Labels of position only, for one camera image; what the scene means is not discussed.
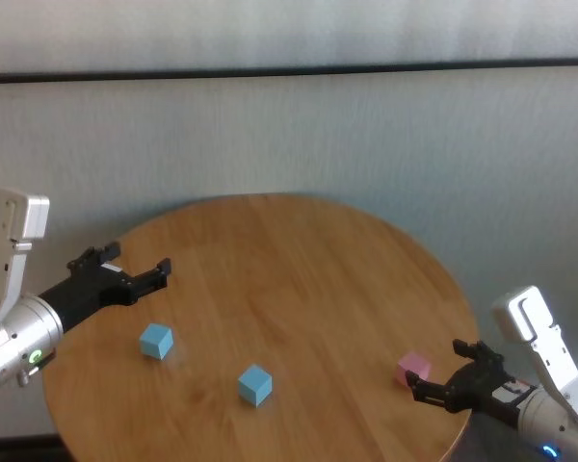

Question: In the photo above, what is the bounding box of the black wall rail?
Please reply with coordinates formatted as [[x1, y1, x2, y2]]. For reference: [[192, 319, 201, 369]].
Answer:
[[0, 56, 578, 87]]

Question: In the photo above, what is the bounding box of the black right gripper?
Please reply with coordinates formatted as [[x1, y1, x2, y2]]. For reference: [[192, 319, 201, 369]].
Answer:
[[404, 339, 536, 427]]

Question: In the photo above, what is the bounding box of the pink wooden cube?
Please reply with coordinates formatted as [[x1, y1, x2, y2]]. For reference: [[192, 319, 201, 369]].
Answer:
[[396, 350, 433, 387]]

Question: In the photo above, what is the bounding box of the light blue wooden cube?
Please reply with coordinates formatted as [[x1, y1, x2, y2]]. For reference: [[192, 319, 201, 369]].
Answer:
[[237, 364, 274, 408], [139, 322, 175, 361]]

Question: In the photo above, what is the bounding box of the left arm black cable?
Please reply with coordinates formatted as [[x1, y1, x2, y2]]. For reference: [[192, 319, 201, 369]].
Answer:
[[16, 350, 58, 389]]

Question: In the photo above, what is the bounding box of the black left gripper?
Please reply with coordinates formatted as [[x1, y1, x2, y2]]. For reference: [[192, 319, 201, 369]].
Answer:
[[38, 241, 172, 334]]

